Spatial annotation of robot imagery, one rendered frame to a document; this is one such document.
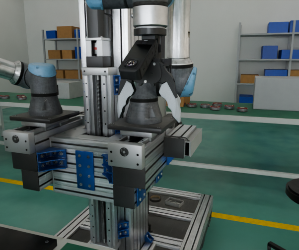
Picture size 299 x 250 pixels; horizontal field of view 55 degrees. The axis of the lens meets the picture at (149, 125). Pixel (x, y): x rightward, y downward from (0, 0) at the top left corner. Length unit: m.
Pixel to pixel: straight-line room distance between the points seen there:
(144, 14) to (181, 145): 0.73
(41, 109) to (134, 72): 0.87
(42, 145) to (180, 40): 0.73
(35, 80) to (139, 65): 0.88
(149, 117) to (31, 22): 8.17
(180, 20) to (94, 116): 0.59
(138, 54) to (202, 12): 6.59
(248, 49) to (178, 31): 5.96
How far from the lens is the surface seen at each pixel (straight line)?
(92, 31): 1.33
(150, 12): 0.62
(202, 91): 7.12
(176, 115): 0.63
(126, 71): 0.55
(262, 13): 7.07
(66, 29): 7.83
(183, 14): 1.09
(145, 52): 0.60
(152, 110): 1.13
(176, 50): 1.09
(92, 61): 1.32
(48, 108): 1.38
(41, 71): 1.37
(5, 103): 4.09
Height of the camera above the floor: 1.29
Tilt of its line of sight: 13 degrees down
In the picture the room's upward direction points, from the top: straight up
